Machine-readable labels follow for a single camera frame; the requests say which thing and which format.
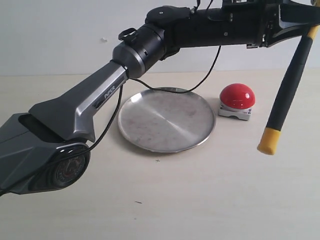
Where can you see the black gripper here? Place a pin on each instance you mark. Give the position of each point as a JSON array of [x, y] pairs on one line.
[[243, 23]]

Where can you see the yellow black claw hammer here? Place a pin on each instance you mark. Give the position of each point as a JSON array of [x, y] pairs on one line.
[[288, 87]]

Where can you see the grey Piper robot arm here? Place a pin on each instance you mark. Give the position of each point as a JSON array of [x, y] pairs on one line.
[[45, 149]]

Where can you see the red dome push button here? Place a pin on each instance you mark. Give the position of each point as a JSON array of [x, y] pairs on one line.
[[236, 101]]

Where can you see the round steel plate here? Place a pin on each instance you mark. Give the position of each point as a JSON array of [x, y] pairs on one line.
[[166, 121]]

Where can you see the small white wall hook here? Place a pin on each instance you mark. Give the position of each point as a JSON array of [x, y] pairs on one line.
[[104, 40]]

